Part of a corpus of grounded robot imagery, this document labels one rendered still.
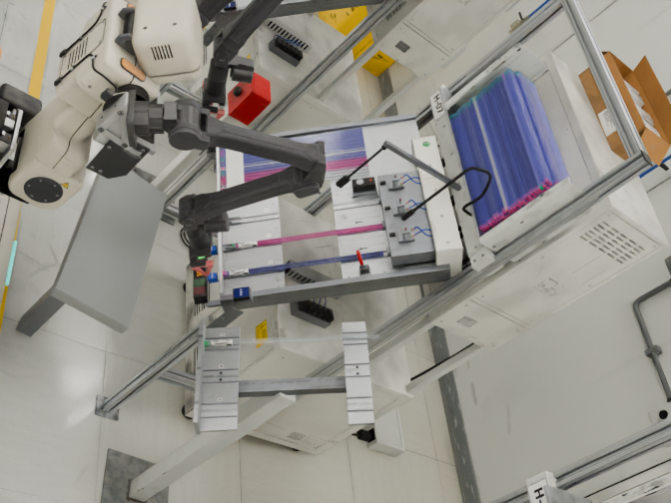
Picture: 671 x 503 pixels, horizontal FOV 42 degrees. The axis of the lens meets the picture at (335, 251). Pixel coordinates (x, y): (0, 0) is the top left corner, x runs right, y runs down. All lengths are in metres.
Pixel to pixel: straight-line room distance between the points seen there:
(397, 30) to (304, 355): 1.56
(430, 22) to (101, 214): 1.75
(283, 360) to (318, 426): 0.52
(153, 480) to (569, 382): 2.03
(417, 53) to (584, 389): 1.68
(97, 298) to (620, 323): 2.42
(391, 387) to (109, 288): 1.16
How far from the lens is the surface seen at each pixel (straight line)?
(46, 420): 3.07
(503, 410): 4.35
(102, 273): 2.64
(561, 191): 2.48
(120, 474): 3.12
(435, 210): 2.73
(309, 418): 3.37
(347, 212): 2.85
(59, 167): 2.46
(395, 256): 2.65
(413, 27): 3.85
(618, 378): 4.03
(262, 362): 3.00
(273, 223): 2.86
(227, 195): 2.41
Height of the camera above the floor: 2.47
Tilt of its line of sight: 33 degrees down
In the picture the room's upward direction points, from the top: 52 degrees clockwise
